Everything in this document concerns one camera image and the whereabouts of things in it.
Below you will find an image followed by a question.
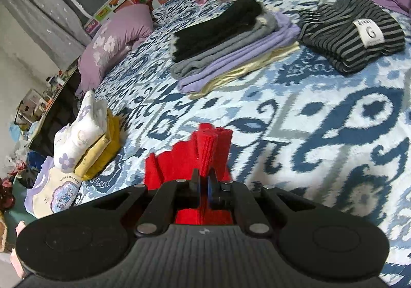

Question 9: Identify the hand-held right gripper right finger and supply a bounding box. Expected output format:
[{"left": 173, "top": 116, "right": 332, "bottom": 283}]
[{"left": 207, "top": 168, "right": 322, "bottom": 238}]

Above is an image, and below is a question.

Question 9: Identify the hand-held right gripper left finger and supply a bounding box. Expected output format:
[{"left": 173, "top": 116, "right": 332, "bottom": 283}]
[{"left": 87, "top": 169, "right": 202, "bottom": 238}]

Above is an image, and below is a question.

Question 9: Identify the red sweater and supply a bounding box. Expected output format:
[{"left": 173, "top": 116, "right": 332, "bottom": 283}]
[{"left": 144, "top": 123, "right": 233, "bottom": 226}]

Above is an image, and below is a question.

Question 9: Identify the mustard yellow folded garment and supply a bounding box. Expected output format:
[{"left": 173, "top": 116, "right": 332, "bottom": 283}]
[{"left": 102, "top": 110, "right": 122, "bottom": 161}]

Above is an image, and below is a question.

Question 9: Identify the tan folded garment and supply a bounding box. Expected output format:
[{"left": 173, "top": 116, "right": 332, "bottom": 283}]
[{"left": 74, "top": 134, "right": 113, "bottom": 180}]

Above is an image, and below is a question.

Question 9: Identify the cream folded garment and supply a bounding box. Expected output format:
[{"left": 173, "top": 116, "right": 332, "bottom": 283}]
[{"left": 189, "top": 44, "right": 301, "bottom": 100}]

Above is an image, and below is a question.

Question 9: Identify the grey folded garment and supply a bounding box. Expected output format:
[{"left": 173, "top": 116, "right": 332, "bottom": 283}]
[{"left": 170, "top": 14, "right": 278, "bottom": 80}]

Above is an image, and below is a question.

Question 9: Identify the white floral folded garment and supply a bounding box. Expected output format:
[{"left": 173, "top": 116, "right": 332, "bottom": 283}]
[{"left": 53, "top": 91, "right": 108, "bottom": 169}]

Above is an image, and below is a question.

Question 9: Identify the stack of folded towels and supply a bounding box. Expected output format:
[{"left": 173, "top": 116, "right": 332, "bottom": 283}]
[{"left": 177, "top": 12, "right": 301, "bottom": 93}]

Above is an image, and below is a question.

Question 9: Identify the blue patterned bedspread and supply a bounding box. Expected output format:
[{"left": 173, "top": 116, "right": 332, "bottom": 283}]
[{"left": 75, "top": 0, "right": 411, "bottom": 288}]

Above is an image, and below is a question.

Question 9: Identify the purple cream printed shirt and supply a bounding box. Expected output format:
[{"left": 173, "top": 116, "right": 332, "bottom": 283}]
[{"left": 25, "top": 156, "right": 82, "bottom": 219}]

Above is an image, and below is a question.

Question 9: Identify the dark desk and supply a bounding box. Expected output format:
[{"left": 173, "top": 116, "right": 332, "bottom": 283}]
[{"left": 29, "top": 63, "right": 84, "bottom": 157}]

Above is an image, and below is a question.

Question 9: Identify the black folded garment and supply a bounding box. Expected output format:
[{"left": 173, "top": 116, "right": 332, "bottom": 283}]
[{"left": 170, "top": 0, "right": 267, "bottom": 63}]

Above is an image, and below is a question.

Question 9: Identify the blue plastic bag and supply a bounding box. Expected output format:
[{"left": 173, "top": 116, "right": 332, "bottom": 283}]
[{"left": 27, "top": 151, "right": 46, "bottom": 167}]

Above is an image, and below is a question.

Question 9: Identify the purple floral pillow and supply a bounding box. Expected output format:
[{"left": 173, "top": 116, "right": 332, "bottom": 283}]
[{"left": 74, "top": 4, "right": 155, "bottom": 98}]

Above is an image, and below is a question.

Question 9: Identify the dark red garment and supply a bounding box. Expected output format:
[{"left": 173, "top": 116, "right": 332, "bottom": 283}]
[{"left": 0, "top": 176, "right": 15, "bottom": 212}]

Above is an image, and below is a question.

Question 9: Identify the pink folded garment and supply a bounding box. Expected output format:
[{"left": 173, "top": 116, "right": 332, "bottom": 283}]
[{"left": 10, "top": 220, "right": 29, "bottom": 279}]

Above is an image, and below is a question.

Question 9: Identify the black grey striped sweater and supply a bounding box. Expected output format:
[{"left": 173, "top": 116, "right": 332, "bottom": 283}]
[{"left": 297, "top": 0, "right": 406, "bottom": 75}]

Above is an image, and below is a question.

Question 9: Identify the grey curtain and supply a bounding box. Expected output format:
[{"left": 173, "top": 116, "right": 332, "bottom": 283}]
[{"left": 0, "top": 0, "right": 92, "bottom": 67}]

